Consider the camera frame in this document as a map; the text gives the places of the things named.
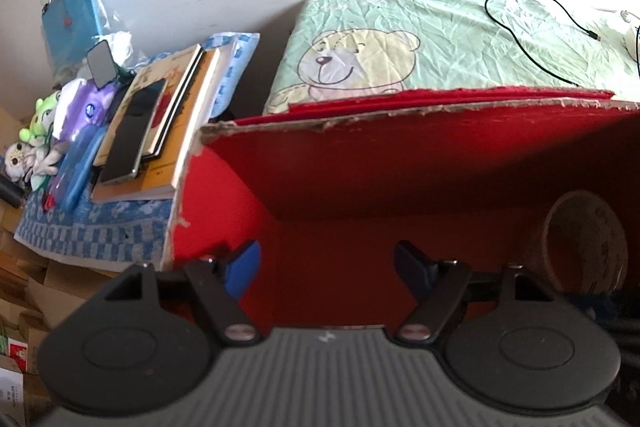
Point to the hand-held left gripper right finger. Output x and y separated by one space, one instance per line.
410 264

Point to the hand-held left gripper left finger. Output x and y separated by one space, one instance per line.
245 267

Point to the red cardboard box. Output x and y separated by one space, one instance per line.
400 167

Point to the stack of books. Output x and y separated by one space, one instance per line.
192 137

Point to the blue checkered cloth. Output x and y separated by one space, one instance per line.
110 227

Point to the black smartphone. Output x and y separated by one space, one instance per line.
132 132

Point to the woven paper cup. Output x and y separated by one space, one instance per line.
585 237

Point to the blue pencil case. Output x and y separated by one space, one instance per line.
77 172

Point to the yellow book with red drawing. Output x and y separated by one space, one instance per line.
172 79

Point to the small red object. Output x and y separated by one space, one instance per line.
50 201

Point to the purple tissue pack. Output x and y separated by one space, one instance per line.
87 109

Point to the green bear print pillow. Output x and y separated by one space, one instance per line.
450 42

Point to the white plush toy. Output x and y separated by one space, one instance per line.
22 159

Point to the small black framed mirror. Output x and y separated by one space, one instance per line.
101 64

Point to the green plush toy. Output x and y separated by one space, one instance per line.
40 119

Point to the blue packet in plastic bag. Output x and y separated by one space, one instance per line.
70 17

